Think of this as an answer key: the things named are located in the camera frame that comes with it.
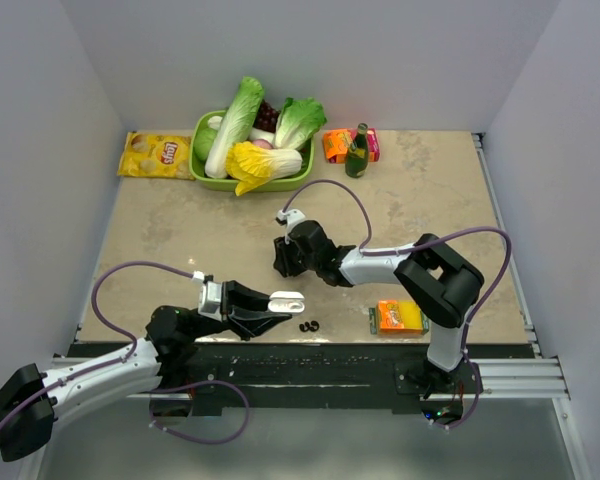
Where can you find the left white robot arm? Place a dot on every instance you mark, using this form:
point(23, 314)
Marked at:
point(34, 402)

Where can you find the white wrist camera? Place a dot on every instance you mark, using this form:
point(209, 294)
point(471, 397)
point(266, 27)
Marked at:
point(211, 296)
point(291, 217)

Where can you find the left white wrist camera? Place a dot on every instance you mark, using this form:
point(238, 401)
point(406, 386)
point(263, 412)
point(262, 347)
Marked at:
point(211, 296)

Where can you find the green glass bottle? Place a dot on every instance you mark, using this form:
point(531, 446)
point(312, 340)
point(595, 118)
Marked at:
point(357, 157)

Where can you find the orange snack box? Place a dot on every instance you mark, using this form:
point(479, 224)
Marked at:
point(336, 144)

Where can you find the white earbud charging case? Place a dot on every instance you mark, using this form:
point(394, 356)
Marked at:
point(286, 302)

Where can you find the green round cabbage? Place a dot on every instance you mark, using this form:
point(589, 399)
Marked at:
point(203, 142)

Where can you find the green lettuce leaf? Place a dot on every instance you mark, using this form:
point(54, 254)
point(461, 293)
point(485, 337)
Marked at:
point(297, 122)

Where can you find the aluminium front rail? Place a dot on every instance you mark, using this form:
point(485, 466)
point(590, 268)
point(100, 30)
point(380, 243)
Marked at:
point(494, 378)

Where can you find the yellow napa cabbage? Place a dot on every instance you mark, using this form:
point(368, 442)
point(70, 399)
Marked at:
point(253, 166)

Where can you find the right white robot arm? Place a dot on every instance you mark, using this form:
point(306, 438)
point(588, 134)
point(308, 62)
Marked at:
point(443, 284)

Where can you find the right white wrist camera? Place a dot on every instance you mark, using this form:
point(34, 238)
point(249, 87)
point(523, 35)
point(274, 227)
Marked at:
point(291, 217)

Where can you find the yellow Lays chips bag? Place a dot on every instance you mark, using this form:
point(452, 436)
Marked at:
point(149, 155)

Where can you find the tall green napa cabbage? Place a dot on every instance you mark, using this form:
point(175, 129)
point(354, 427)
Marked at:
point(235, 125)

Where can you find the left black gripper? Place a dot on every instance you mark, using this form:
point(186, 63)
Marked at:
point(246, 317)

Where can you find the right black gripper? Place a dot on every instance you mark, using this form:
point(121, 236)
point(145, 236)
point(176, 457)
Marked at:
point(283, 262)

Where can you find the pink snack box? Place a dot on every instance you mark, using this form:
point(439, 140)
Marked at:
point(373, 145)

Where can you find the orange sponge pack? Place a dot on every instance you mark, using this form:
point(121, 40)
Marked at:
point(398, 318)

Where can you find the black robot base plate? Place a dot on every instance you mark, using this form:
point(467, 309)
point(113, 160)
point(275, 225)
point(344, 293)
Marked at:
point(211, 396)

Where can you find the dark red grapes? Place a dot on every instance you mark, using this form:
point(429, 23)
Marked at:
point(266, 118)

